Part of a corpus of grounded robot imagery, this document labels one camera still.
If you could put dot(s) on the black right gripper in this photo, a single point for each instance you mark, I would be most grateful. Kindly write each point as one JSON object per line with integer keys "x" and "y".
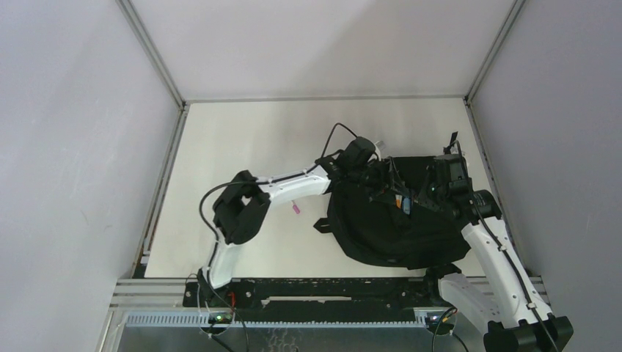
{"x": 431, "y": 174}

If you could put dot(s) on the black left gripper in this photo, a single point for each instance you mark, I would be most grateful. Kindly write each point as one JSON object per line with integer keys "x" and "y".
{"x": 384, "y": 182}

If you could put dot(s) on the orange capped white marker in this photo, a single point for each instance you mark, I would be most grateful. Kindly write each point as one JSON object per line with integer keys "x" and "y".
{"x": 398, "y": 200}

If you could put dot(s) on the black student backpack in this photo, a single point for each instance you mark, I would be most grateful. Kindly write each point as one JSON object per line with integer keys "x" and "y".
{"x": 383, "y": 235}

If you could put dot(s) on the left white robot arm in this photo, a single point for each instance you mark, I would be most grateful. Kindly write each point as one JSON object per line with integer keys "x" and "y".
{"x": 234, "y": 211}

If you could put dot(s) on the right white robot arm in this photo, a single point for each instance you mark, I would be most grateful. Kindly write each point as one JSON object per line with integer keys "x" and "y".
{"x": 516, "y": 318}

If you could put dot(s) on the black front mounting rail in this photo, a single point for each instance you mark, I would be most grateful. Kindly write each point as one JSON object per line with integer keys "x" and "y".
{"x": 343, "y": 299}

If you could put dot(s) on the white slotted cable duct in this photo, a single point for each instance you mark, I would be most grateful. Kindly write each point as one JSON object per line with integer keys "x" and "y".
{"x": 196, "y": 320}

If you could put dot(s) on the aluminium cell frame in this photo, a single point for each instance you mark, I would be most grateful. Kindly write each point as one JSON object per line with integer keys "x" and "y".
{"x": 167, "y": 161}

